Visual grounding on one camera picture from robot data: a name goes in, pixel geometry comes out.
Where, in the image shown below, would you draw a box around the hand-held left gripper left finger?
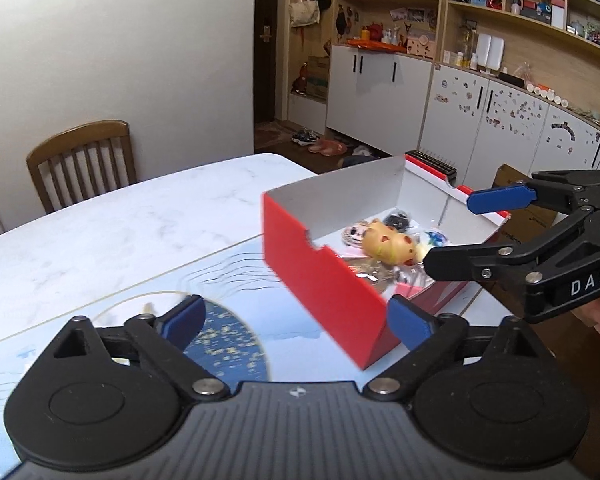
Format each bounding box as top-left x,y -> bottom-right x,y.
27,294 -> 230,402

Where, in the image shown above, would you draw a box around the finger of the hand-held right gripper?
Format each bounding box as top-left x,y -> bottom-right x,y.
466,169 -> 600,215
422,200 -> 600,287

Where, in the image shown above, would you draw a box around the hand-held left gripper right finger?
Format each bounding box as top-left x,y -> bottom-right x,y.
362,295 -> 558,402

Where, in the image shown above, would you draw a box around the orange dog toy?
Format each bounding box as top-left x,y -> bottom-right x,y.
362,217 -> 421,266

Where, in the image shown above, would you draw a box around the black item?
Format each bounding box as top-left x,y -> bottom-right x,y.
382,210 -> 412,231

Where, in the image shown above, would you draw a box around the red cardboard box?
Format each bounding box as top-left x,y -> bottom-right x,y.
261,154 -> 512,371

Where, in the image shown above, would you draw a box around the marble desktop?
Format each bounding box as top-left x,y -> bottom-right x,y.
0,152 -> 511,480

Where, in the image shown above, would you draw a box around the large brown cardboard box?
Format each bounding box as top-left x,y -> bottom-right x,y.
492,162 -> 561,246

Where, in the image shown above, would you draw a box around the blue yellow toy in bag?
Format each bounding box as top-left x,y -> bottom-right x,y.
417,227 -> 453,251

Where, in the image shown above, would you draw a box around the small packaged trinkets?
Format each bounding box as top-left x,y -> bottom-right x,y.
337,256 -> 398,291

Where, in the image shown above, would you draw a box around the black ribbed rack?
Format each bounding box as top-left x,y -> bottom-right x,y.
404,149 -> 458,177

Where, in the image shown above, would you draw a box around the white sticker covered cabinet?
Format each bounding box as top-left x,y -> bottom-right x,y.
420,62 -> 600,196

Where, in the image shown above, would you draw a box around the pink round badge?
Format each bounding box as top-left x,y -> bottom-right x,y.
341,225 -> 373,248

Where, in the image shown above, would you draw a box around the row of white cups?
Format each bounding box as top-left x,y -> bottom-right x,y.
525,82 -> 570,107

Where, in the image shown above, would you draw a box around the white countertop appliance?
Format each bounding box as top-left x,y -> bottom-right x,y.
472,32 -> 506,72

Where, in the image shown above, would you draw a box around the white floor cabinet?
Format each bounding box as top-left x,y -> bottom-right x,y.
325,44 -> 433,156

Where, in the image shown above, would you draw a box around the pink slippers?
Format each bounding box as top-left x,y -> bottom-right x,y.
307,140 -> 348,156

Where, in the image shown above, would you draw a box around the wooden display shelves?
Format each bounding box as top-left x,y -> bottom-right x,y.
440,0 -> 600,111

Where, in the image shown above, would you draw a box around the orange tray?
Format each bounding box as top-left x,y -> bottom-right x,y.
347,39 -> 408,53

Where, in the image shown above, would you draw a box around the wooden chair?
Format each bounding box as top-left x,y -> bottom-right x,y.
26,120 -> 138,216

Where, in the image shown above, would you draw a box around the cardboard boxes in nook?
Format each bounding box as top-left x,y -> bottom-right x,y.
305,55 -> 331,98

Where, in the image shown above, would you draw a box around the red plush figure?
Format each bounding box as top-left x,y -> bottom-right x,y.
291,62 -> 311,96

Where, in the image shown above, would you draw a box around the dark brown door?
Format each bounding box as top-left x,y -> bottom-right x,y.
253,0 -> 292,126

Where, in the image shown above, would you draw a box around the beige tote bag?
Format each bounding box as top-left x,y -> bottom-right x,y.
288,0 -> 322,28

